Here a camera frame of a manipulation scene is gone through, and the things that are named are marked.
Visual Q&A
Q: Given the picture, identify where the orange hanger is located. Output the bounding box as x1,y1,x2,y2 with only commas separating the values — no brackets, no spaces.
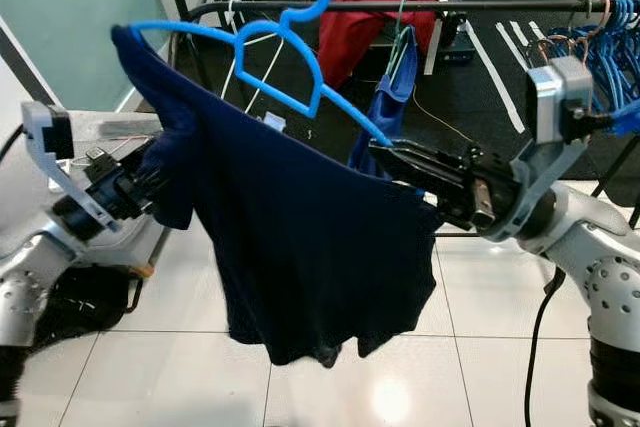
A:
530,0,616,78

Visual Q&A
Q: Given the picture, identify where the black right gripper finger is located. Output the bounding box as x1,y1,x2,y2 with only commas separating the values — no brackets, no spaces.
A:
390,139,473,170
368,144,451,204

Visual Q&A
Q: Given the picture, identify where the clear plastic pack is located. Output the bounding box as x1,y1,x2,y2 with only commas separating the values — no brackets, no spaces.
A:
72,112,161,141

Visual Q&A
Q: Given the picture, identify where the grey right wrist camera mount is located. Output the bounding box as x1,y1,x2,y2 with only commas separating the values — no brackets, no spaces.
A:
500,55,616,243

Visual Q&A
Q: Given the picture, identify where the black bag with orange patch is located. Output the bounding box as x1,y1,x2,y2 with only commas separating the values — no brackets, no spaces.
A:
25,262,146,353

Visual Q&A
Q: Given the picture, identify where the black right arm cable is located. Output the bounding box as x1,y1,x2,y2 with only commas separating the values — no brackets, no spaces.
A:
523,267,567,427

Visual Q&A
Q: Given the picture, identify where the navy blue knit shirt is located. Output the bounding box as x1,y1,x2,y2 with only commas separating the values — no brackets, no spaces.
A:
112,25,446,368

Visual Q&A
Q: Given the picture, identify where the black metal clothes rack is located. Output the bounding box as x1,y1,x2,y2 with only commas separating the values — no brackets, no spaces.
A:
180,0,640,240

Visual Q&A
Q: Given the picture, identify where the royal blue garment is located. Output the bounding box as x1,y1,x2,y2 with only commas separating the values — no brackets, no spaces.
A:
350,37,421,180

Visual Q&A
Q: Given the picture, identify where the green hanger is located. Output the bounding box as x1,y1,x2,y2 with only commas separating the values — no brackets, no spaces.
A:
385,0,417,78

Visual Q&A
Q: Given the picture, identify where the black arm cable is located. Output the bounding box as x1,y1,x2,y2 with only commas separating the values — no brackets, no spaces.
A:
0,125,25,160
523,267,567,427

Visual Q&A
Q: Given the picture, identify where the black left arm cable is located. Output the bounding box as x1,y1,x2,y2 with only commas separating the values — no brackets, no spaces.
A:
0,125,25,160

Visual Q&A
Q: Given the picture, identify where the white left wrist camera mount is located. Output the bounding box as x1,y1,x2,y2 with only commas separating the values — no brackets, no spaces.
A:
22,102,106,235

